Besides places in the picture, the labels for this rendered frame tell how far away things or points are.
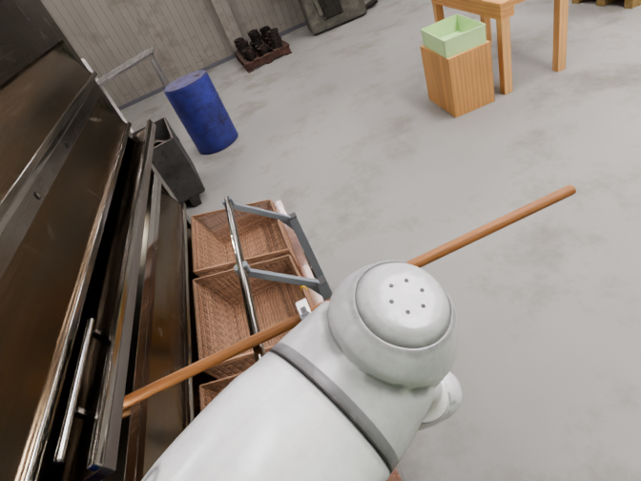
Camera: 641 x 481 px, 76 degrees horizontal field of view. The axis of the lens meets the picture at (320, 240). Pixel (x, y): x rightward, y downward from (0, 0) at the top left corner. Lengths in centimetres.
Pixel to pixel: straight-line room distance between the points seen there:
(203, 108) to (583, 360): 455
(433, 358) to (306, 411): 9
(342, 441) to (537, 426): 192
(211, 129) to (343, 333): 522
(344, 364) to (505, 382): 200
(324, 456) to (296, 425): 3
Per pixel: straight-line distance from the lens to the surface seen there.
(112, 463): 87
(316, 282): 152
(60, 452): 87
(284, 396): 29
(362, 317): 28
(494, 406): 222
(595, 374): 234
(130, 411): 126
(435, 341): 29
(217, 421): 31
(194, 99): 535
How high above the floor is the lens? 199
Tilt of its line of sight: 38 degrees down
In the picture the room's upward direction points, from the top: 24 degrees counter-clockwise
